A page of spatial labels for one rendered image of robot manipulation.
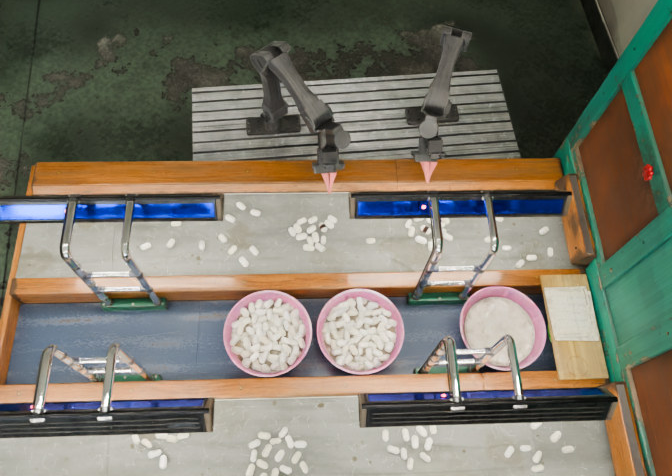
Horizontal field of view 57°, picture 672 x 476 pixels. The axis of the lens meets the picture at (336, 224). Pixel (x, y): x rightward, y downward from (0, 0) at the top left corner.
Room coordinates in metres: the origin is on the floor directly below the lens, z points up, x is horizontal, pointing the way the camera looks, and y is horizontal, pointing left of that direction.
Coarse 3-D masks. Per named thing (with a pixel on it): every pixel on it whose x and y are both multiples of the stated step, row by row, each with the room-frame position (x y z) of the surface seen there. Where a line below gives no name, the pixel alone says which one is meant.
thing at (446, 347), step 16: (448, 336) 0.44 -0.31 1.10; (432, 352) 0.44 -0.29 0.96; (448, 352) 0.40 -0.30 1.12; (464, 352) 0.45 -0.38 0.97; (480, 352) 0.45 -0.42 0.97; (496, 352) 0.45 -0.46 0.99; (512, 352) 0.41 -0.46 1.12; (416, 368) 0.45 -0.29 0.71; (432, 368) 0.45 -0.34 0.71; (448, 368) 0.46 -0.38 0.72; (464, 368) 0.46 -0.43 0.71; (512, 368) 0.38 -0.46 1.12; (448, 384) 0.32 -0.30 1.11; (512, 384) 0.34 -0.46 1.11
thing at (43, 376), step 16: (48, 352) 0.31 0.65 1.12; (64, 352) 0.33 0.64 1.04; (112, 352) 0.32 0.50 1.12; (128, 352) 0.35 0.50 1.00; (48, 368) 0.27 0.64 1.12; (80, 368) 0.32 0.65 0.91; (96, 368) 0.33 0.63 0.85; (112, 368) 0.29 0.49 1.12; (128, 368) 0.34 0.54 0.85; (144, 368) 0.35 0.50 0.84; (48, 384) 0.24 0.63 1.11; (112, 384) 0.25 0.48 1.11
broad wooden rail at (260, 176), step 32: (256, 160) 1.10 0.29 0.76; (288, 160) 1.11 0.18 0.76; (352, 160) 1.13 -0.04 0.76; (384, 160) 1.15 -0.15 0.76; (448, 160) 1.17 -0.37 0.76; (480, 160) 1.18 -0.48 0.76; (512, 160) 1.20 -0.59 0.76; (544, 160) 1.21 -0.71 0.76; (32, 192) 0.91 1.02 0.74; (64, 192) 0.92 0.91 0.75; (96, 192) 0.93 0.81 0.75; (128, 192) 0.94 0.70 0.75; (160, 192) 0.95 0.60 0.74; (192, 192) 0.96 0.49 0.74; (224, 192) 0.97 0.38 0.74; (256, 192) 0.99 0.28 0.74; (288, 192) 1.00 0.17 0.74; (320, 192) 1.01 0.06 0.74
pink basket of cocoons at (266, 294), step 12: (240, 300) 0.59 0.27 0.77; (252, 300) 0.61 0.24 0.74; (276, 300) 0.62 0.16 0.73; (288, 300) 0.62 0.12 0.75; (240, 312) 0.57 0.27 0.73; (300, 312) 0.58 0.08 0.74; (228, 324) 0.52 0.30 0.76; (228, 336) 0.48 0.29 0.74; (228, 348) 0.44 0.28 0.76; (300, 360) 0.43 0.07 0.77; (252, 372) 0.38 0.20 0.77; (276, 372) 0.39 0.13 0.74
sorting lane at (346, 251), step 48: (336, 192) 1.02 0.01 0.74; (48, 240) 0.74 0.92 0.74; (96, 240) 0.76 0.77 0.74; (144, 240) 0.77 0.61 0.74; (192, 240) 0.79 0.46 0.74; (240, 240) 0.81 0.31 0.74; (288, 240) 0.82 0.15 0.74; (336, 240) 0.84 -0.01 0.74; (384, 240) 0.86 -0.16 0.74; (480, 240) 0.89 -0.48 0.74; (528, 240) 0.91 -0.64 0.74
